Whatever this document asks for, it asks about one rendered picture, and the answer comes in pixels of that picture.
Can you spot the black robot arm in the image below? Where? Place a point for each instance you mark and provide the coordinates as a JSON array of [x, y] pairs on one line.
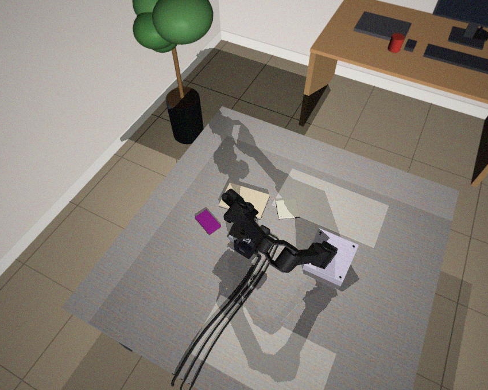
[[241, 213]]

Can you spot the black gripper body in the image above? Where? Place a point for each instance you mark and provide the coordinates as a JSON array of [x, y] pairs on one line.
[[264, 228]]

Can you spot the purple flat box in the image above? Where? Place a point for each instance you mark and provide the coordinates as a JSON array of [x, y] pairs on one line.
[[207, 221]]

